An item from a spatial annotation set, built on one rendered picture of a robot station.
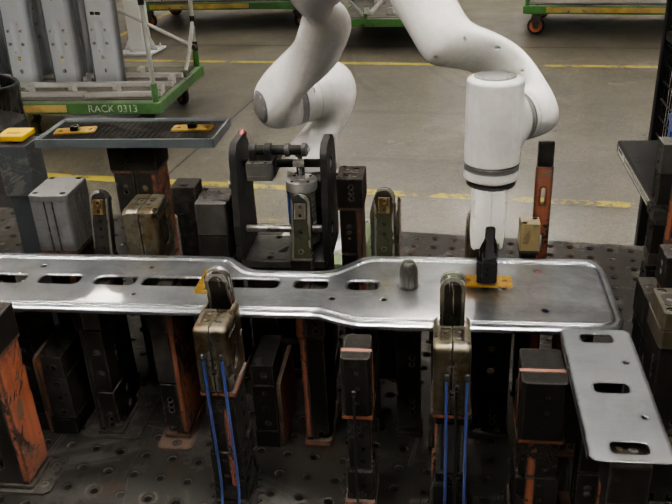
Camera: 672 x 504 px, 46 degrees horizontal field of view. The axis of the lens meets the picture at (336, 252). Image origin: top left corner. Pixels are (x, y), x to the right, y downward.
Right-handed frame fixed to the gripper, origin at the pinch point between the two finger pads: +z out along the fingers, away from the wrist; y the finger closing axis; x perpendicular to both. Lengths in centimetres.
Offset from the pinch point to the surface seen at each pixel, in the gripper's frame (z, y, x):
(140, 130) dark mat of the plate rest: -12, -34, -69
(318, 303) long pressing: 3.7, 6.5, -26.9
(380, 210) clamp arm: -3.7, -14.2, -18.2
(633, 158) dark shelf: 0, -53, 34
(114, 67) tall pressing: 63, -397, -226
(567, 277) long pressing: 3.5, -3.9, 13.6
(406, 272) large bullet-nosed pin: 0.3, 1.5, -12.9
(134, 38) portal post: 90, -618, -296
